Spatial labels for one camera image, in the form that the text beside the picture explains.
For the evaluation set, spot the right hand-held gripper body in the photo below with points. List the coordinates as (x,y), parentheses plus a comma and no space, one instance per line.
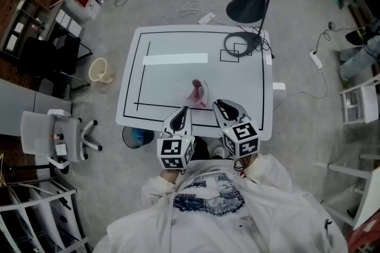
(243,139)

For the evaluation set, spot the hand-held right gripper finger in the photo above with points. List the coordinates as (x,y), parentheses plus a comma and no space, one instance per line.
(242,112)
(218,116)

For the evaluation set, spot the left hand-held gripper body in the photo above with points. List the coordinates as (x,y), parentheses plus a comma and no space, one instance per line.
(170,151)

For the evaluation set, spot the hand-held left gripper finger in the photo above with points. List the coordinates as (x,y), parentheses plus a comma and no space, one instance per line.
(167,125)
(187,127)

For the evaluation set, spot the clear bottle with blue label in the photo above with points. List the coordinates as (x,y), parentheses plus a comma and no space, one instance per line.
(141,133)

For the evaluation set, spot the black mesh waste bin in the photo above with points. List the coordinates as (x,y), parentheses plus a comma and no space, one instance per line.
(127,139)

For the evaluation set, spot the person's right forearm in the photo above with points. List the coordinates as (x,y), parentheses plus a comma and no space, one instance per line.
(273,174)

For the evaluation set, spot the person's left forearm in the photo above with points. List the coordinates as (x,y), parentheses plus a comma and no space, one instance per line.
(160,189)

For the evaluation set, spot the white work table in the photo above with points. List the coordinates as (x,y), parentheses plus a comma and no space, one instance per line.
(178,82)

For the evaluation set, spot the person's black trousers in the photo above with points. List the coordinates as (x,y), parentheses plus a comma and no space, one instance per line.
(202,148)

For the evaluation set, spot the cream plastic basket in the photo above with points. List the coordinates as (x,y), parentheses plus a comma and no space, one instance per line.
(111,76)

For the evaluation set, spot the person's white printed shirt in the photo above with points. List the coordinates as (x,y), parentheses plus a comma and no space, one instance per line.
(213,225)

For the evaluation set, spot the white power strip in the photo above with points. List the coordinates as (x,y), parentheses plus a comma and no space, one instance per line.
(207,18)
(316,59)

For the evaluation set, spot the flat white box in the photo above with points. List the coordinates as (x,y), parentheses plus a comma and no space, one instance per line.
(61,149)

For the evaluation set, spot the small red capped bottle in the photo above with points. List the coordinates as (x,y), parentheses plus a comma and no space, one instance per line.
(57,136)

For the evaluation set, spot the small black shelf object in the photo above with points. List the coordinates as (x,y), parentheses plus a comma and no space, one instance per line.
(65,203)

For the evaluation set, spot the white wooden chair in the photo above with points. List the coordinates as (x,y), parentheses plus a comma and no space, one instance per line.
(365,103)

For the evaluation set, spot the small purple shelf object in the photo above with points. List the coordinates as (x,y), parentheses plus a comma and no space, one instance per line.
(63,219)

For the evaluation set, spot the white grey office chair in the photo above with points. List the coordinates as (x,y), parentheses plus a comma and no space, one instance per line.
(35,133)

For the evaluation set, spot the white side table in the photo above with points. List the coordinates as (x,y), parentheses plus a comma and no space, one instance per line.
(371,195)

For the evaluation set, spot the black visitor chair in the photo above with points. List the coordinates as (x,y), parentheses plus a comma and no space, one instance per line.
(44,56)

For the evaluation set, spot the black coat rack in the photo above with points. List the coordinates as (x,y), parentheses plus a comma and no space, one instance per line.
(29,167)

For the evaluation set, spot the white shelf rack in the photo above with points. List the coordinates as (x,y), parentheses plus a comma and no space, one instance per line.
(35,202)

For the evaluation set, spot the white refrigerator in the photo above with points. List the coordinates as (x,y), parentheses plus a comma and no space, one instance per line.
(17,103)

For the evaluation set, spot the grey desk with hutch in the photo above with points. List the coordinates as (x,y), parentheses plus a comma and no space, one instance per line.
(59,17)

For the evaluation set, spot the pink upholstered seat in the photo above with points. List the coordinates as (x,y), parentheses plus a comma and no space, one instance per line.
(365,237)

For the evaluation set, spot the white storage box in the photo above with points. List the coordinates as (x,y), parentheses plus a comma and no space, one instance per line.
(12,43)

